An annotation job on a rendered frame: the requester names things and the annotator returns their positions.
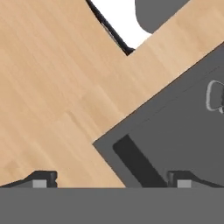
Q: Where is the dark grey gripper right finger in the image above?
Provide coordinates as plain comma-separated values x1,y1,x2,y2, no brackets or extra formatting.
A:
166,171,224,189

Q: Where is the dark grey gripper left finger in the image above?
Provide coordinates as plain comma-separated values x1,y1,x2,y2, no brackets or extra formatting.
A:
0,171,59,189

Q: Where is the silver sink faucet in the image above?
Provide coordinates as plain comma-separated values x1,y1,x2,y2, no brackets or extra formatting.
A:
206,80,224,114

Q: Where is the grey rounded stool seat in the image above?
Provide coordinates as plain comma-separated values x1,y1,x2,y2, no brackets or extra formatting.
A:
134,0,191,35

